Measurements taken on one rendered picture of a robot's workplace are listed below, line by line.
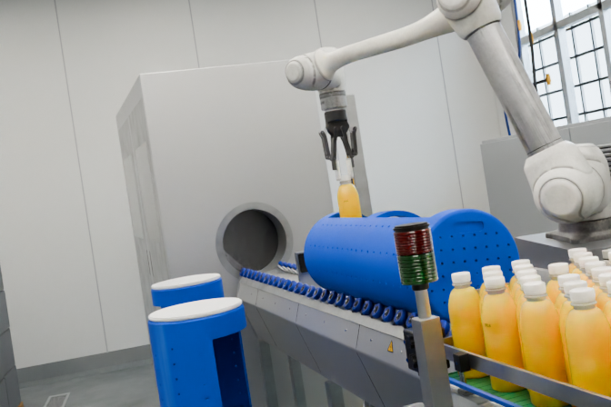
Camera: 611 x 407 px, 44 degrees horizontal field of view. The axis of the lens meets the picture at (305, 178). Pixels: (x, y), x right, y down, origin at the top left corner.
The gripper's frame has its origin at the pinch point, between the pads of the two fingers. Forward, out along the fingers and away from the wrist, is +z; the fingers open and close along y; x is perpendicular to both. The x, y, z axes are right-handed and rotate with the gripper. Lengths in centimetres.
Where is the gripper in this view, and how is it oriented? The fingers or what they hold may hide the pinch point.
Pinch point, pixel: (344, 169)
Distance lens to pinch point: 254.5
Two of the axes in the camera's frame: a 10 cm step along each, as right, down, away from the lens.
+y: -9.4, 1.4, -3.2
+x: 3.2, -0.5, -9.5
